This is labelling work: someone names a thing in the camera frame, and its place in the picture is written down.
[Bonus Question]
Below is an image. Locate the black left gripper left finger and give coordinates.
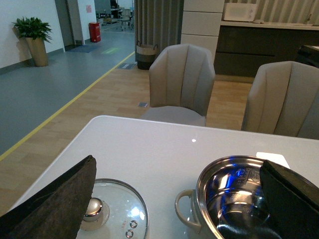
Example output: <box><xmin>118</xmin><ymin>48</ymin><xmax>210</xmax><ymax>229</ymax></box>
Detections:
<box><xmin>0</xmin><ymin>155</ymin><xmax>97</xmax><ymax>239</ymax></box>

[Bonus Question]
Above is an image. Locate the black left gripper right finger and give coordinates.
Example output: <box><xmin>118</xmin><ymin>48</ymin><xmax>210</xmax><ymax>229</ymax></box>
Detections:
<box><xmin>260</xmin><ymin>160</ymin><xmax>319</xmax><ymax>239</ymax></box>

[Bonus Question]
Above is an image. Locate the glass pot lid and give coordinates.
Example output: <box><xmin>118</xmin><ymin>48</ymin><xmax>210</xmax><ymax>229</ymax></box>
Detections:
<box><xmin>77</xmin><ymin>178</ymin><xmax>149</xmax><ymax>239</ymax></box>

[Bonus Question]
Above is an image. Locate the white electric cooking pot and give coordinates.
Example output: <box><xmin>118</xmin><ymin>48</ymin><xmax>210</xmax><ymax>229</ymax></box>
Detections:
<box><xmin>175</xmin><ymin>155</ymin><xmax>290</xmax><ymax>239</ymax></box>

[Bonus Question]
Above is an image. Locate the right beige upholstered chair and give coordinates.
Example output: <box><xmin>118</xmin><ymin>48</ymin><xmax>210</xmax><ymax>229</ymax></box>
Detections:
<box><xmin>241</xmin><ymin>61</ymin><xmax>319</xmax><ymax>139</ymax></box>

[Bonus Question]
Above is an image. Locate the beige upholstered chair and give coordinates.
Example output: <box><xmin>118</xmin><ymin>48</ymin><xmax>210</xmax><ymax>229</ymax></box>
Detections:
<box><xmin>241</xmin><ymin>61</ymin><xmax>319</xmax><ymax>139</ymax></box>
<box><xmin>141</xmin><ymin>44</ymin><xmax>215</xmax><ymax>126</ymax></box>

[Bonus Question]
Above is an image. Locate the dark kitchen counter cabinet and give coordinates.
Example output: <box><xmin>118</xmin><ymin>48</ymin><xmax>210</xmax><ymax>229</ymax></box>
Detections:
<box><xmin>214</xmin><ymin>25</ymin><xmax>319</xmax><ymax>77</ymax></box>

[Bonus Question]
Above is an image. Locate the left beige upholstered chair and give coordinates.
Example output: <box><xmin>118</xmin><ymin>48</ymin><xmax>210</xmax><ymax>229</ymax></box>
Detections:
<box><xmin>141</xmin><ymin>44</ymin><xmax>215</xmax><ymax>126</ymax></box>

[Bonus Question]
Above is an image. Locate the woven laundry basket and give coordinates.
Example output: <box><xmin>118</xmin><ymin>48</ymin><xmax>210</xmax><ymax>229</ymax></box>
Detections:
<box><xmin>136</xmin><ymin>41</ymin><xmax>159</xmax><ymax>70</ymax></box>

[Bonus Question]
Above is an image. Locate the green potted plant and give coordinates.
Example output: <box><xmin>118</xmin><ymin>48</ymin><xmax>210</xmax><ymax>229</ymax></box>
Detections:
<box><xmin>14</xmin><ymin>17</ymin><xmax>52</xmax><ymax>67</ymax></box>

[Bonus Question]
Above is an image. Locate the white microwave oven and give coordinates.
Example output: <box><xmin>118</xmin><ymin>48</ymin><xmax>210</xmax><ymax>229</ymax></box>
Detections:
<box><xmin>222</xmin><ymin>3</ymin><xmax>258</xmax><ymax>22</ymax></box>

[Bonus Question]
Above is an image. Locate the white tall cabinet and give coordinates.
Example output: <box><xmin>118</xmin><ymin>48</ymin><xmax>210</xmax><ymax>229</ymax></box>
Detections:
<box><xmin>180</xmin><ymin>0</ymin><xmax>225</xmax><ymax>58</ymax></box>

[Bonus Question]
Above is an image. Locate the grey curtain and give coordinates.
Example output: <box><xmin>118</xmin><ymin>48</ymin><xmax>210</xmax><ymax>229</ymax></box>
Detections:
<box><xmin>134</xmin><ymin>0</ymin><xmax>184</xmax><ymax>51</ymax></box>

